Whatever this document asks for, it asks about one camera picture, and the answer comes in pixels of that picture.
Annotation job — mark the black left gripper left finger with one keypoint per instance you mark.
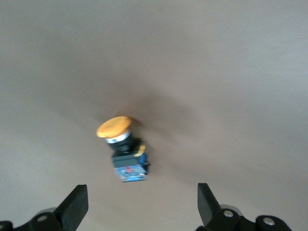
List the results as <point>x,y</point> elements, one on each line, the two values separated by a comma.
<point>72,209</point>

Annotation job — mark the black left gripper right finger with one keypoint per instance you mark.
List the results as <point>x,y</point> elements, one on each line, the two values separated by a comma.
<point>209,209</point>

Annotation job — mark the yellow mushroom push button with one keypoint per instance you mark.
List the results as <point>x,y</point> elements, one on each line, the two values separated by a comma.
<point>127,166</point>

